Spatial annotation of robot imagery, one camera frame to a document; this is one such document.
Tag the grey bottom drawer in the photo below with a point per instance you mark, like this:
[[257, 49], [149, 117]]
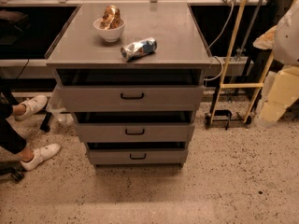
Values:
[[135, 157]]

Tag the grey drawer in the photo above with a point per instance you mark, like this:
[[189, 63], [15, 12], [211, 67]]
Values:
[[130, 98], [114, 133], [135, 157]]

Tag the grey metal drawer cabinet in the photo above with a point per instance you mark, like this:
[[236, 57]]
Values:
[[81, 58]]

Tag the white ceramic bowl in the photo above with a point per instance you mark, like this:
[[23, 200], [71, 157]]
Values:
[[109, 35]]

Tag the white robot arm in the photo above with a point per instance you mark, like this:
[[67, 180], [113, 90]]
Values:
[[283, 40]]

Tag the white sneaker lower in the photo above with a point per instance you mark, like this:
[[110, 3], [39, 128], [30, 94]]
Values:
[[41, 154]]

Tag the white sneaker upper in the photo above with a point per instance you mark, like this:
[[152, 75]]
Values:
[[29, 107]]

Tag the dark bag on shelf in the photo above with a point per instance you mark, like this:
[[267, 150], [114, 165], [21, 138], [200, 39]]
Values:
[[12, 26]]

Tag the grey middle drawer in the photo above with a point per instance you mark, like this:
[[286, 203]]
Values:
[[114, 133]]

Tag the black trouser leg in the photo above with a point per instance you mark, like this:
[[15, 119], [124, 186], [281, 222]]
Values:
[[10, 140]]

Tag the white sneaker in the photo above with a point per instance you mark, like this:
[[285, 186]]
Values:
[[29, 107], [41, 154]]

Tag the crushed silver blue can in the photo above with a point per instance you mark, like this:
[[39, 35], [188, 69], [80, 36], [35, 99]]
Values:
[[139, 49]]

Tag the grey top drawer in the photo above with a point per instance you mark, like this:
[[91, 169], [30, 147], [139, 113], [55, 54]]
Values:
[[130, 98]]

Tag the gold crumpled snack bag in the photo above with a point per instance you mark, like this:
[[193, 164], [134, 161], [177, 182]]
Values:
[[111, 18]]

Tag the clear plastic bag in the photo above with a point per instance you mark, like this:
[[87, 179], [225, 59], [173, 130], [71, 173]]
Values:
[[56, 107]]

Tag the black chair base caster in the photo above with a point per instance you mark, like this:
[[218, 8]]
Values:
[[15, 174]]

